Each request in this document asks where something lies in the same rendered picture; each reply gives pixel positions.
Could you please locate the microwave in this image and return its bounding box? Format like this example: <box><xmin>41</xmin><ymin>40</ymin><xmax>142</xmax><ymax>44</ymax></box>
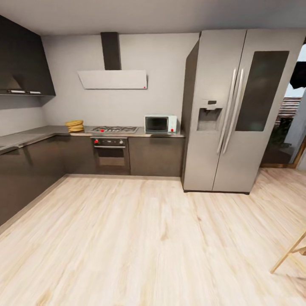
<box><xmin>144</xmin><ymin>113</ymin><xmax>177</xmax><ymax>133</ymax></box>

